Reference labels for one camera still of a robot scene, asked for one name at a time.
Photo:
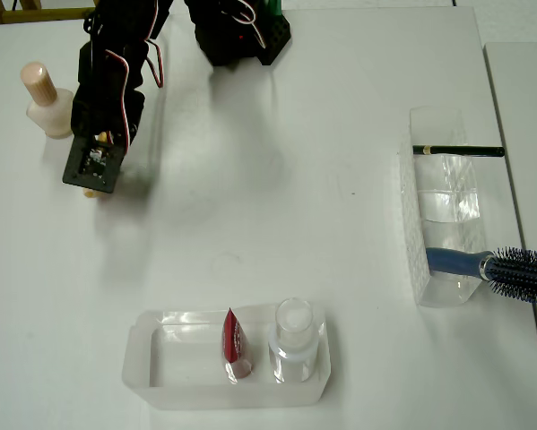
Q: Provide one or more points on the pink lotion bottle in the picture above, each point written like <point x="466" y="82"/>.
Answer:
<point x="48" y="112"/>

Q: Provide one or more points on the clear spray bottle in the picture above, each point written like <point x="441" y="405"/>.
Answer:
<point x="292" y="331"/>

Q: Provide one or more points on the dark blue cosmetic pencil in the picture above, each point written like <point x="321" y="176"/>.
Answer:
<point x="465" y="151"/>

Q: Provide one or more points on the blue round hairbrush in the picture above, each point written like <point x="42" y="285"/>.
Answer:
<point x="456" y="262"/>

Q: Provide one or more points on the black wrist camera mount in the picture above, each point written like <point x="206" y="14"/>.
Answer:
<point x="93" y="165"/>

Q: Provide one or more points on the red hand cream tube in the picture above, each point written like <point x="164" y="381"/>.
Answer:
<point x="236" y="345"/>

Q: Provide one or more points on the wooden frame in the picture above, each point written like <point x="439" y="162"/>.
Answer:
<point x="39" y="13"/>

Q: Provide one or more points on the clear acrylic organizer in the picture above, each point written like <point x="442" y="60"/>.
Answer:
<point x="447" y="197"/>

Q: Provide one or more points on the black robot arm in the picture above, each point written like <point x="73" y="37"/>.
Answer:
<point x="232" y="40"/>

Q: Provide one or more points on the frosted plastic bin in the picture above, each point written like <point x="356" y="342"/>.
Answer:
<point x="183" y="394"/>

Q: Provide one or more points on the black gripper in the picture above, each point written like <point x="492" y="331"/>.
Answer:
<point x="81" y="127"/>

